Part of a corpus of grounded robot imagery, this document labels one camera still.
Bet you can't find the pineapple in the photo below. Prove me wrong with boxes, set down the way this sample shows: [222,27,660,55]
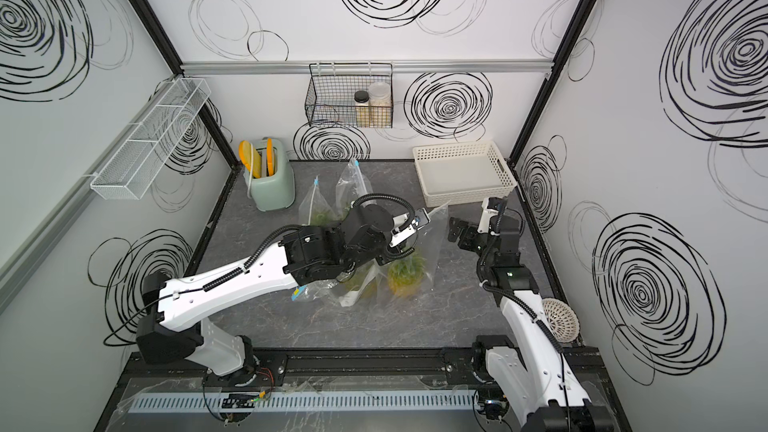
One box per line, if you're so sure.
[387,249,427,298]

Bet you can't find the zip-top bag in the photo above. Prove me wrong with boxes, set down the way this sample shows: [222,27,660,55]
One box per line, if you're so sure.
[377,203,449,305]
[335,159,373,219]
[291,261,380,308]
[298,176,338,226]

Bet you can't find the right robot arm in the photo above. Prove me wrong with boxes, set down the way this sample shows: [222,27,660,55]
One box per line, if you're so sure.
[448,216,615,431]

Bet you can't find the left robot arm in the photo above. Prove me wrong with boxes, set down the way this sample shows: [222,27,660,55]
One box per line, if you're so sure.
[135,193,428,387]

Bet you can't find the white plastic basket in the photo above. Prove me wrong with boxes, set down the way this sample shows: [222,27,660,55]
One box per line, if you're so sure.
[412,141,518,207]

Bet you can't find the white woven ball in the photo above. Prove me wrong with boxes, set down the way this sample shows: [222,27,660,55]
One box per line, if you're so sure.
[542,298,581,343]

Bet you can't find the mint green toaster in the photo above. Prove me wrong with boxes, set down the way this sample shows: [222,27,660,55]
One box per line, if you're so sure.
[243,138,296,212]

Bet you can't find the black lid spice jar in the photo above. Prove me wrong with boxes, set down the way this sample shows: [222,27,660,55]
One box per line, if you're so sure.
[354,90,371,128]

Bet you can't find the orange toast slice right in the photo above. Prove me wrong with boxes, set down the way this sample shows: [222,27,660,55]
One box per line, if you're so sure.
[264,138,275,177]

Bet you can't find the yellow toast slice left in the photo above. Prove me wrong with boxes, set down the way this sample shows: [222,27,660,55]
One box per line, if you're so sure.
[238,140,262,179]

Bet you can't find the white lid jar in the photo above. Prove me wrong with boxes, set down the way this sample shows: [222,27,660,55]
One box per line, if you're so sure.
[368,81,392,128]

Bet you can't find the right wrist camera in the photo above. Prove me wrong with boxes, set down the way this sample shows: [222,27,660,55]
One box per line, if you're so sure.
[477,197,505,235]

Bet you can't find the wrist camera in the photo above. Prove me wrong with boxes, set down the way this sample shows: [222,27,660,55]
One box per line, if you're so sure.
[389,208,430,248]
[477,197,505,235]

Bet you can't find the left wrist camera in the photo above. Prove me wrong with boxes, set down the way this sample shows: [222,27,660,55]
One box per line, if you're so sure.
[389,208,430,248]

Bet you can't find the black wire basket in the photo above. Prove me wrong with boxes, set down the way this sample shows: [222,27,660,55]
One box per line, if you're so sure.
[304,62,394,128]

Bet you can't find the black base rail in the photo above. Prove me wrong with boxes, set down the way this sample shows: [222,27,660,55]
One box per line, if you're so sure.
[115,347,610,388]

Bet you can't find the grey cable duct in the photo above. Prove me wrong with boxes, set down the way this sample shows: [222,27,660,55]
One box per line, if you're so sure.
[127,390,475,415]

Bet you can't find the white wire shelf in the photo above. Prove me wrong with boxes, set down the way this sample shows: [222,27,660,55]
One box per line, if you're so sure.
[90,76,211,200]

